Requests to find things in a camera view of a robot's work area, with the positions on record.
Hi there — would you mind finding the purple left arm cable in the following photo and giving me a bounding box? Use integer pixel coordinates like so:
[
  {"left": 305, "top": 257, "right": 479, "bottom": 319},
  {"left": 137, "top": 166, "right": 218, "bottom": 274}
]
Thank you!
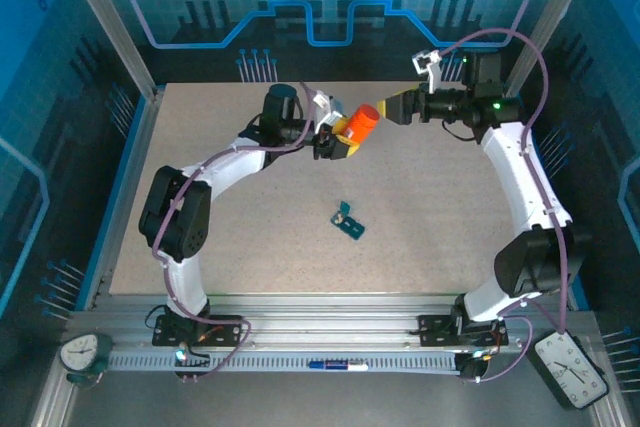
[{"left": 151, "top": 80, "right": 317, "bottom": 384}]

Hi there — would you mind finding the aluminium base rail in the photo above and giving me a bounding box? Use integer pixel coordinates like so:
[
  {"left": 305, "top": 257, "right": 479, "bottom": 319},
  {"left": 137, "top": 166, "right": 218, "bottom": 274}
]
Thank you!
[{"left": 64, "top": 292, "right": 599, "bottom": 354}]

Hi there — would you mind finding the teal pill organizer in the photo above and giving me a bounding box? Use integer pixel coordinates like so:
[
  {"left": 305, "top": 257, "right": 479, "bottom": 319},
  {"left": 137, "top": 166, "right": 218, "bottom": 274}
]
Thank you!
[{"left": 329, "top": 200, "right": 367, "bottom": 242}]

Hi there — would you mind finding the round green clock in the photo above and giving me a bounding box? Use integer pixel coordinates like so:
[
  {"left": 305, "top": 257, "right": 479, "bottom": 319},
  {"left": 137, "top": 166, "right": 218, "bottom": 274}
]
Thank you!
[{"left": 59, "top": 331, "right": 115, "bottom": 389}]

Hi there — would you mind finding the orange pill bottle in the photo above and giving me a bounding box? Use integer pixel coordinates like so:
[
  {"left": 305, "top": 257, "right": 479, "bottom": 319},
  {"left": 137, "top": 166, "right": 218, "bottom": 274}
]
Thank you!
[{"left": 338, "top": 103, "right": 381, "bottom": 144}]

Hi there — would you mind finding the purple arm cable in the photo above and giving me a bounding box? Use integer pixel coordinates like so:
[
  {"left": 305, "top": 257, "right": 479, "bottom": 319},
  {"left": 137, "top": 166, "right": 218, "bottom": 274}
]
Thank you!
[
  {"left": 438, "top": 28, "right": 571, "bottom": 383},
  {"left": 151, "top": 80, "right": 317, "bottom": 384}
]

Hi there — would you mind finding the blue white marker pen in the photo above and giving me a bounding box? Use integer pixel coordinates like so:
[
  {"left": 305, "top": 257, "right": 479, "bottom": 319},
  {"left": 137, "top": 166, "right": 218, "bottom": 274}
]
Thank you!
[{"left": 308, "top": 359, "right": 370, "bottom": 373}]

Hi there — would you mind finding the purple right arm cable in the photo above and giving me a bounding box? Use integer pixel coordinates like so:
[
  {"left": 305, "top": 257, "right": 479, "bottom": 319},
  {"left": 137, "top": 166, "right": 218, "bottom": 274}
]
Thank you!
[{"left": 438, "top": 28, "right": 571, "bottom": 383}]

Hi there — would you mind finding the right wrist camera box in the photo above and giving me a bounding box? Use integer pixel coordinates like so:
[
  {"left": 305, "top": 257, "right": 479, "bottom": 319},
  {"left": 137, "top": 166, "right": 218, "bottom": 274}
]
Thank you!
[{"left": 410, "top": 49, "right": 442, "bottom": 94}]

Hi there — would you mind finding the black rectangular clock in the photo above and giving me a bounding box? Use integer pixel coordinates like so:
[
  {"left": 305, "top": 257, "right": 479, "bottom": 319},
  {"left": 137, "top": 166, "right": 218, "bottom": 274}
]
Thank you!
[{"left": 527, "top": 327, "right": 610, "bottom": 411}]

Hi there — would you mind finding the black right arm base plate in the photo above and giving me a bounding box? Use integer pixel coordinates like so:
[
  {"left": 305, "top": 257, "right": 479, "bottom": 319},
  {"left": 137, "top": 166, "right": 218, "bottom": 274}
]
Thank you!
[{"left": 417, "top": 314, "right": 510, "bottom": 348}]

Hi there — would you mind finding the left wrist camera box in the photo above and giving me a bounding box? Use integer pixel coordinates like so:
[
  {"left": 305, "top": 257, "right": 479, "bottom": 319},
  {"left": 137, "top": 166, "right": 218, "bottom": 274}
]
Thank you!
[{"left": 310, "top": 90, "right": 347, "bottom": 127}]

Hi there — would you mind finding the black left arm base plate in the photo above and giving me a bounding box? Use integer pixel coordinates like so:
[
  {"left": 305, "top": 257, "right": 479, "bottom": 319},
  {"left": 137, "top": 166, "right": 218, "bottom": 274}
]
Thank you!
[{"left": 151, "top": 314, "right": 245, "bottom": 348}]

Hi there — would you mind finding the slotted grey cable duct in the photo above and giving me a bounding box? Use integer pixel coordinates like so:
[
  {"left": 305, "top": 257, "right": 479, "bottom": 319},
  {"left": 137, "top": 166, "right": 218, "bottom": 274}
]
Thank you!
[{"left": 106, "top": 349, "right": 464, "bottom": 375}]

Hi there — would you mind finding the aluminium frame post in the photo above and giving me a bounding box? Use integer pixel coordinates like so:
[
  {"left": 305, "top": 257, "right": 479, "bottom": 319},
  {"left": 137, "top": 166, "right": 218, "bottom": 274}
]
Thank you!
[
  {"left": 501, "top": 0, "right": 605, "bottom": 100},
  {"left": 56, "top": 0, "right": 167, "bottom": 100}
]

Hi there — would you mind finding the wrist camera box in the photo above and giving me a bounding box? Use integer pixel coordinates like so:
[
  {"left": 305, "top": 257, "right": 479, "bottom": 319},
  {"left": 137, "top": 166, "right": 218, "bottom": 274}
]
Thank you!
[
  {"left": 410, "top": 49, "right": 442, "bottom": 94},
  {"left": 310, "top": 90, "right": 347, "bottom": 127}
]

